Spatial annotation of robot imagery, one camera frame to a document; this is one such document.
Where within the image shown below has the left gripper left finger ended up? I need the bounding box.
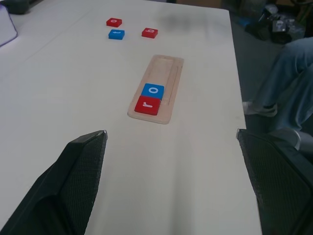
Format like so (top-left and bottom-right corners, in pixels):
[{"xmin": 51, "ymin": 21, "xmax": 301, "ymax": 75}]
[{"xmin": 0, "ymin": 130, "xmax": 108, "ymax": 235}]

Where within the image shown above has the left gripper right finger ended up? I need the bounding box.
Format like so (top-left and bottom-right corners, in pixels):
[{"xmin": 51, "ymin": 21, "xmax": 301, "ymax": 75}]
[{"xmin": 236, "ymin": 128, "xmax": 313, "ymax": 235}]

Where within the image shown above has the blue letter t block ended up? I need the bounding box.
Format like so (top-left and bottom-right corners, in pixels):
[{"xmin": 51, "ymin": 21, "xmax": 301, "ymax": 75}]
[{"xmin": 108, "ymin": 29, "xmax": 125, "ymax": 40}]

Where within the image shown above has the red letter r block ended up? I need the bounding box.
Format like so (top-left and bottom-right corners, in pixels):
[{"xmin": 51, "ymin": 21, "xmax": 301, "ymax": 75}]
[{"xmin": 134, "ymin": 95, "xmax": 162, "ymax": 116}]

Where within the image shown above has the blue letter o block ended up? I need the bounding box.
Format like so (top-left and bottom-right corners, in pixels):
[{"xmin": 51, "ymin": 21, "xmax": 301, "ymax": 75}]
[{"xmin": 141, "ymin": 83, "xmax": 165, "ymax": 100}]

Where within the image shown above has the light wooden letter tray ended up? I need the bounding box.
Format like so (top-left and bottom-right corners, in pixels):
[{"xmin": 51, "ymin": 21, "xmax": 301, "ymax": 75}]
[{"xmin": 127, "ymin": 54, "xmax": 184, "ymax": 125}]

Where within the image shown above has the red letter o block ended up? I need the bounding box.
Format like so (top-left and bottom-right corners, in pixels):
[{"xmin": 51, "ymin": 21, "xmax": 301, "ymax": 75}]
[{"xmin": 106, "ymin": 17, "xmax": 123, "ymax": 27}]

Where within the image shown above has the red letter b block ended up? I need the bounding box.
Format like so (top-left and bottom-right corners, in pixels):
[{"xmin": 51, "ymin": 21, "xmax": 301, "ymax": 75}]
[{"xmin": 141, "ymin": 27, "xmax": 158, "ymax": 39}]

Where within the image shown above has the grey and white shoe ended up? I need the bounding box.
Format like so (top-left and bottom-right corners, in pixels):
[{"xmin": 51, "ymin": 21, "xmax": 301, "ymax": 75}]
[{"xmin": 242, "ymin": 100, "xmax": 278, "ymax": 118}]

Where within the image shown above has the person leg in blue jeans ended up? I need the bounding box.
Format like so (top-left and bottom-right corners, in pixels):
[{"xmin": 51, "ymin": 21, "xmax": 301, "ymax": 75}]
[
  {"xmin": 276, "ymin": 70, "xmax": 313, "ymax": 133},
  {"xmin": 254, "ymin": 36, "xmax": 313, "ymax": 111}
]

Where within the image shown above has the purple and white box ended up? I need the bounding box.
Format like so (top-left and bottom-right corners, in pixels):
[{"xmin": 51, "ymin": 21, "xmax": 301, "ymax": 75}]
[{"xmin": 0, "ymin": 4, "xmax": 18, "ymax": 47}]

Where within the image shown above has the dark equipment pile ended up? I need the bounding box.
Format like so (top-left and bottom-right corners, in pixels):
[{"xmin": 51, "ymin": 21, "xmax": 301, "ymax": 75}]
[{"xmin": 234, "ymin": 0, "xmax": 313, "ymax": 45}]

